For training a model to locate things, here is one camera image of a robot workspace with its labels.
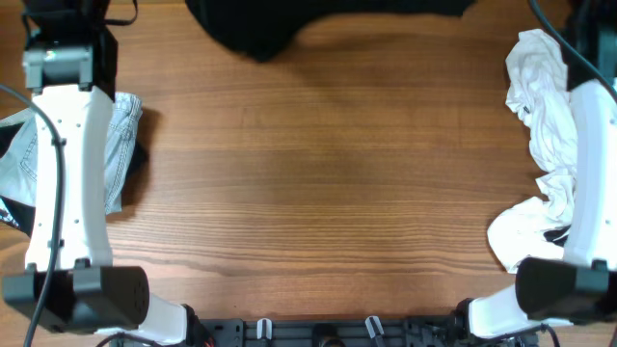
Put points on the dark green polo shirt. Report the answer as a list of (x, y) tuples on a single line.
[(262, 29)]

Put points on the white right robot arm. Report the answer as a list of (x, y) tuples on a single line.
[(580, 287)]

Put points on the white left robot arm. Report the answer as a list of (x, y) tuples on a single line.
[(70, 283)]

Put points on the white printed t-shirt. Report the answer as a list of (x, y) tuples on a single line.
[(538, 227)]

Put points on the light blue denim jeans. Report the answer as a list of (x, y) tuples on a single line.
[(127, 111)]

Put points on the black folded garment under jeans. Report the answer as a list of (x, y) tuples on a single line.
[(14, 212)]

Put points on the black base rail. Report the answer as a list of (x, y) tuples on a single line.
[(418, 331)]

